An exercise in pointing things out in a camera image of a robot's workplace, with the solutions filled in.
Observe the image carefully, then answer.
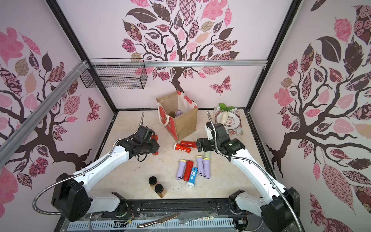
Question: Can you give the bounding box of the aluminium rail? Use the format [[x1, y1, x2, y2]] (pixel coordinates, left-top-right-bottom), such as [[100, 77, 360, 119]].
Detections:
[[1, 61, 88, 167], [90, 59, 268, 68]]

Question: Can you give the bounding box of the aluminium rail left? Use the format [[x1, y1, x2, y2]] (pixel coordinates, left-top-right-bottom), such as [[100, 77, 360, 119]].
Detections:
[[1, 61, 88, 167]]

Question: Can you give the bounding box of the aluminium rail back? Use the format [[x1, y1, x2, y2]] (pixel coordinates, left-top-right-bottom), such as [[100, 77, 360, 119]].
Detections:
[[90, 59, 268, 68]]

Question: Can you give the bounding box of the red flashlight silver head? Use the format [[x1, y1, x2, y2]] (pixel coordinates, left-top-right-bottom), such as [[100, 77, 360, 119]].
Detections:
[[174, 143, 191, 154]]

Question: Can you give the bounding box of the purple flashlight yellow head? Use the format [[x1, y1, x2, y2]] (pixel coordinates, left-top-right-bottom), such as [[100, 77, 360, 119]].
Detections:
[[175, 110, 182, 117]]

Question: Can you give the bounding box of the white cable duct strip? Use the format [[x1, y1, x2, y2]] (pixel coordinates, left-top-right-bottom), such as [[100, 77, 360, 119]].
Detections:
[[66, 218, 235, 232]]

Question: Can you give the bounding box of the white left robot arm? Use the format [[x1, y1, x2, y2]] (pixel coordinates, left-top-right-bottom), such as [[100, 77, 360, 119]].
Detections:
[[32, 126, 159, 222]]

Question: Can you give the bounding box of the black cap jar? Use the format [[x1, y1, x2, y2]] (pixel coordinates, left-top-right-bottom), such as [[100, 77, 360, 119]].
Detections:
[[155, 184, 166, 198], [148, 176, 158, 190]]

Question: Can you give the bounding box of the red and brown tote bag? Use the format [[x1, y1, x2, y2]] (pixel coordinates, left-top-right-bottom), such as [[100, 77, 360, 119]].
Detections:
[[156, 91, 198, 142]]

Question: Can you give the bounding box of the floral plate with radish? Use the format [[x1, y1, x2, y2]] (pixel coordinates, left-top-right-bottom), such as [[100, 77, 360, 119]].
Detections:
[[214, 103, 243, 136]]

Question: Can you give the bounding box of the black wire basket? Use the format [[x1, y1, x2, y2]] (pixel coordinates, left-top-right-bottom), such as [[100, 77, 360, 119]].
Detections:
[[80, 58, 148, 90]]

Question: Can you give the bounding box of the red flashlight upright row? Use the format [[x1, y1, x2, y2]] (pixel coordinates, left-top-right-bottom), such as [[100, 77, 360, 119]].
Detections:
[[183, 160, 194, 182]]

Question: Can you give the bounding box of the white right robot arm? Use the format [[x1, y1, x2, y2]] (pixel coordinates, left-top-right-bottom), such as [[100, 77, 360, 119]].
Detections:
[[196, 122, 304, 232]]

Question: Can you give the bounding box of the black cap jar front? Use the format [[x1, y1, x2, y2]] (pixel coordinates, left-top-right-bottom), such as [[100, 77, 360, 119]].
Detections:
[[155, 184, 166, 198]]

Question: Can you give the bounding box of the silver fork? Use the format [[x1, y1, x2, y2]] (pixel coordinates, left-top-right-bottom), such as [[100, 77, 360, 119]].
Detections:
[[178, 216, 214, 225]]

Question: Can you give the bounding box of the blue flashlight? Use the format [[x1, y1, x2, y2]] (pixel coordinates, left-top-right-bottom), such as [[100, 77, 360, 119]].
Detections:
[[186, 167, 198, 188]]

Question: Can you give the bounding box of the purple flashlight yellow ring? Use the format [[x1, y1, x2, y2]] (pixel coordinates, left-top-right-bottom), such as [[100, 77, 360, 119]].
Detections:
[[176, 159, 187, 181]]

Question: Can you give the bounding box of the black cap jar rear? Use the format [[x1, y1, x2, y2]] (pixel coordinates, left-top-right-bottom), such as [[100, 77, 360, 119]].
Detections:
[[148, 176, 158, 190]]

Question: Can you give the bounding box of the wooden handled knife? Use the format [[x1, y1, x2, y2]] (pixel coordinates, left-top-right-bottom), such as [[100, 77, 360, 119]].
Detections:
[[137, 213, 179, 229]]

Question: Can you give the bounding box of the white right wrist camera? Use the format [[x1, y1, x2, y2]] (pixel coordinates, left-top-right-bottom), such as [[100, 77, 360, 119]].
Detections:
[[205, 122, 214, 140]]

